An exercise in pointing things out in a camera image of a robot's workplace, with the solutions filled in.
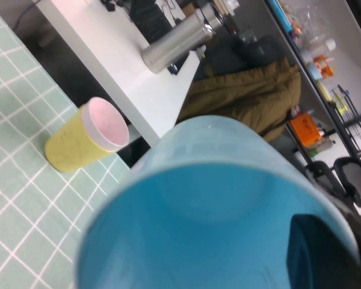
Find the black metal rack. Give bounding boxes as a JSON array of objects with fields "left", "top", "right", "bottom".
[{"left": 330, "top": 84, "right": 361, "bottom": 157}]

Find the orange plastic crate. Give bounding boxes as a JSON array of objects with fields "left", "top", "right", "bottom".
[{"left": 289, "top": 113, "right": 322, "bottom": 148}]

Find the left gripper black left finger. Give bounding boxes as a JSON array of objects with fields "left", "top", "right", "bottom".
[{"left": 285, "top": 213, "right": 360, "bottom": 289}]

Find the dark grey bag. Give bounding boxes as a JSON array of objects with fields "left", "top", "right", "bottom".
[{"left": 203, "top": 34, "right": 286, "bottom": 75}]

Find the yellow cup pink inside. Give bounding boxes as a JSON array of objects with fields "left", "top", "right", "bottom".
[{"left": 44, "top": 96, "right": 130, "bottom": 173}]

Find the stainless steel thermos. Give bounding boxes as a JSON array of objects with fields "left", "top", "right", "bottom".
[{"left": 140, "top": 2, "right": 229, "bottom": 75}]

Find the light blue plastic cup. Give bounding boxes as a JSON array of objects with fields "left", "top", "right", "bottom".
[{"left": 75, "top": 115, "right": 361, "bottom": 289}]

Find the olive padded jacket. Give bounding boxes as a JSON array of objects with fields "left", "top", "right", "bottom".
[{"left": 176, "top": 55, "right": 301, "bottom": 144}]

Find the black computer keyboard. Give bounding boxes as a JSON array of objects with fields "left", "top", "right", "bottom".
[{"left": 130, "top": 0, "right": 174, "bottom": 45}]

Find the white desk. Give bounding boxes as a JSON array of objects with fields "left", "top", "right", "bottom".
[{"left": 37, "top": 0, "right": 201, "bottom": 148}]

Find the black mesh office chair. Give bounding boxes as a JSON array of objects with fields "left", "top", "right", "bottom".
[{"left": 333, "top": 157, "right": 361, "bottom": 208}]

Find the green grid tablecloth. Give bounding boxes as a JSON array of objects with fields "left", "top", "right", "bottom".
[{"left": 0, "top": 4, "right": 132, "bottom": 289}]

